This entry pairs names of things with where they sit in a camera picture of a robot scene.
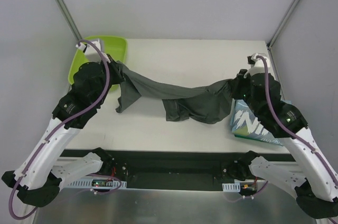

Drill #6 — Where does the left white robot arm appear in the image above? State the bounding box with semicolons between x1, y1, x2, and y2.
1;54;123;208

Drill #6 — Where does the right aluminium frame post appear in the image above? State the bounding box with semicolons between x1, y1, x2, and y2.
267;0;301;50

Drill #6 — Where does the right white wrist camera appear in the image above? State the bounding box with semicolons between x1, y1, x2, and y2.
244;53;271;78

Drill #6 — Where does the folded blue printed t shirt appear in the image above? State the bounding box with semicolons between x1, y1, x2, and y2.
230;100;283;146

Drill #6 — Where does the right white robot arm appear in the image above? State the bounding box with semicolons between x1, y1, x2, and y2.
228;69;337;219

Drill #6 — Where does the aluminium frame post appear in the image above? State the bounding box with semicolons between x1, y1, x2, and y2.
267;0;301;50
55;0;82;40

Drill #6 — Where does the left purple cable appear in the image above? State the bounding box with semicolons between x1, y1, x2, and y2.
9;39;124;221

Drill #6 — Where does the left white cable duct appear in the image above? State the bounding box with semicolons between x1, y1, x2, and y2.
65;177;127;190

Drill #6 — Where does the left aluminium frame post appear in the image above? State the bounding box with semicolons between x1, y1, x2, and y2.
55;0;82;40

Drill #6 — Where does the folded green t shirt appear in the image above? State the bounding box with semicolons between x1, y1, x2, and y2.
234;133;248;138

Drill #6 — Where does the dark grey t shirt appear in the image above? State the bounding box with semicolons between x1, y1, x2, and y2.
116;61;232;124

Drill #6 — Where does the white cable duct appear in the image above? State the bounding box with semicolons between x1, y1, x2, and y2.
65;177;127;190
222;182;241;193

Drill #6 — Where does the right white cable duct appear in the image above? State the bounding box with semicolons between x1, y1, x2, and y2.
222;182;241;193

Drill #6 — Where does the lime green plastic bin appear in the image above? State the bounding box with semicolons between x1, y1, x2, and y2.
68;35;128;85

